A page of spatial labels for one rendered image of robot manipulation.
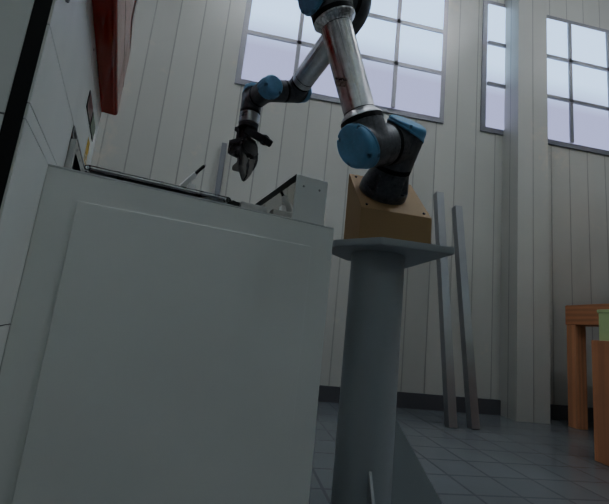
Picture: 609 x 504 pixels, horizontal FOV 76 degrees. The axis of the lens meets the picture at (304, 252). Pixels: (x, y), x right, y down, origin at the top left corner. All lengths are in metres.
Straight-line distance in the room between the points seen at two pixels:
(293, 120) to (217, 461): 3.03
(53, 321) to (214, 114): 2.89
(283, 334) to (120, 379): 0.34
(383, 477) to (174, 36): 3.60
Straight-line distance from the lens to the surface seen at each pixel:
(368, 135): 1.03
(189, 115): 3.57
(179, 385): 0.87
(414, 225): 1.19
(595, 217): 4.71
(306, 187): 1.06
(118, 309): 0.85
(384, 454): 1.18
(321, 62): 1.43
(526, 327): 3.76
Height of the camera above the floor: 0.57
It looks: 10 degrees up
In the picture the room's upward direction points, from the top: 6 degrees clockwise
